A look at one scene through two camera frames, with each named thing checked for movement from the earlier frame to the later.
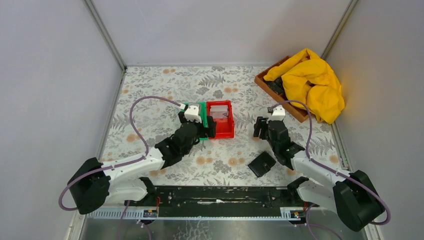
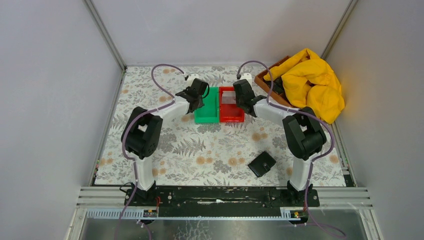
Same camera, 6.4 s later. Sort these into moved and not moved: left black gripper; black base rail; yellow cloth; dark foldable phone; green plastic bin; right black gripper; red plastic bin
Moved: green plastic bin; left black gripper; red plastic bin; right black gripper
Not moved: dark foldable phone; black base rail; yellow cloth
